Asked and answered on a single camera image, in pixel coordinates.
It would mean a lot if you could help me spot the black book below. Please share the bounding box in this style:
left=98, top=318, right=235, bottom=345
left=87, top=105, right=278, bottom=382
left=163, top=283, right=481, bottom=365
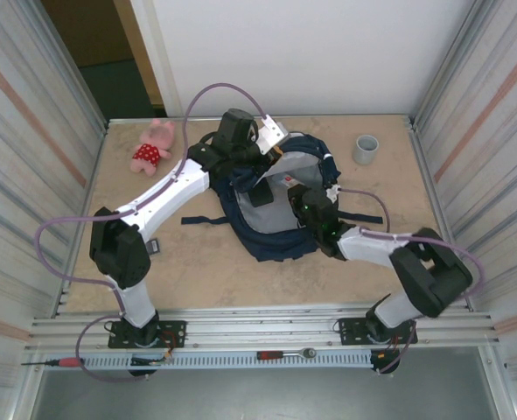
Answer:
left=249, top=179, right=276, bottom=208

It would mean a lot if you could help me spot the navy blue student backpack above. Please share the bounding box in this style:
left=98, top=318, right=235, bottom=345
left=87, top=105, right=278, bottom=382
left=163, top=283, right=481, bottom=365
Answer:
left=181, top=130, right=384, bottom=263

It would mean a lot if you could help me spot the grey ceramic cup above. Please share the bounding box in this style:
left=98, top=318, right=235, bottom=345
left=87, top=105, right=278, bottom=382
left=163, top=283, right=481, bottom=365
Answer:
left=352, top=134, right=380, bottom=166

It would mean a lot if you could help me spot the pink plush pig toy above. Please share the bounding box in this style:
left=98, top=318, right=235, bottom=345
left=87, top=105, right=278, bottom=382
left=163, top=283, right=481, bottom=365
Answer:
left=129, top=118, right=175, bottom=177

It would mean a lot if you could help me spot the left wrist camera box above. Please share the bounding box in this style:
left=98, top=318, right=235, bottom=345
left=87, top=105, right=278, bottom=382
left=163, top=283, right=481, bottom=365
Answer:
left=256, top=114, right=290, bottom=157

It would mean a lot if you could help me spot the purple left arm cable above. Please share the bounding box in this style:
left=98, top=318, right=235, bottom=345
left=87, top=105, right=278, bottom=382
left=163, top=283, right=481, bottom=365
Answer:
left=37, top=81, right=268, bottom=384

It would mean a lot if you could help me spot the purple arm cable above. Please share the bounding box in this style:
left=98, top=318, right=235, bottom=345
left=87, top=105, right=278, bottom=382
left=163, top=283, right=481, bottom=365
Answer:
left=37, top=81, right=268, bottom=384
left=339, top=187, right=486, bottom=376

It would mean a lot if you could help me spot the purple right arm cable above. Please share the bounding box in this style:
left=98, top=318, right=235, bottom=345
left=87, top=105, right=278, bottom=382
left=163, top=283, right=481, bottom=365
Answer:
left=339, top=187, right=486, bottom=376

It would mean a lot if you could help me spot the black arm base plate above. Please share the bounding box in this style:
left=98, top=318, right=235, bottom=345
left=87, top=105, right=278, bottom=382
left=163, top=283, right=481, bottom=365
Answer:
left=334, top=318, right=418, bottom=347
left=108, top=320, right=187, bottom=349

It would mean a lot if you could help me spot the aluminium table rail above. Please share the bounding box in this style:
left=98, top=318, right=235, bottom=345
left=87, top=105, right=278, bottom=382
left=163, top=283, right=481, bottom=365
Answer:
left=25, top=305, right=502, bottom=351

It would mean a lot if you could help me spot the red handled ratchet wrench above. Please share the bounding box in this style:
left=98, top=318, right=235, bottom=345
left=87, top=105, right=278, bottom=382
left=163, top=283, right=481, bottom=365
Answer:
left=256, top=347, right=318, bottom=361

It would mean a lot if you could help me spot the white slotted cable duct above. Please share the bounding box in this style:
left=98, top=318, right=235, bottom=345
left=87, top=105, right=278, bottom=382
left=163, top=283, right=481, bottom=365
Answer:
left=76, top=353, right=375, bottom=369

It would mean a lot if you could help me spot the red handled screwdriver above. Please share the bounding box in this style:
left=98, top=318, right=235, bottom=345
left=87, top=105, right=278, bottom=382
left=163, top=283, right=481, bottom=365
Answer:
left=20, top=357, right=82, bottom=368

